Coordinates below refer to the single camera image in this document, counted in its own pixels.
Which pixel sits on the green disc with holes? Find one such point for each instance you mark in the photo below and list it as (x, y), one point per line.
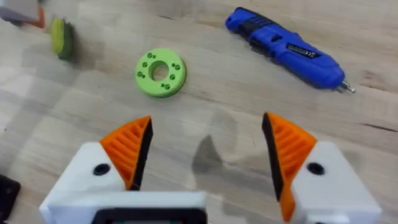
(160, 72)

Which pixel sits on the blue electric screwdriver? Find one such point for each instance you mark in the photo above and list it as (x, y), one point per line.
(286, 49)

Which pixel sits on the black flat plate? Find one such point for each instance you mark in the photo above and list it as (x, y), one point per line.
(7, 197)

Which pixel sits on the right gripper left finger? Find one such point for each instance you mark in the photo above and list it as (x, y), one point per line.
(124, 155)

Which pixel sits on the orange ribbed wedge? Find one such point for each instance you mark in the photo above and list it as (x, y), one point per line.
(38, 18)

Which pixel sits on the green toy vegetable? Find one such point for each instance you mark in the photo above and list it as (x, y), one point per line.
(62, 38)

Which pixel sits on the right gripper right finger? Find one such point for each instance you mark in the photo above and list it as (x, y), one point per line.
(298, 161)

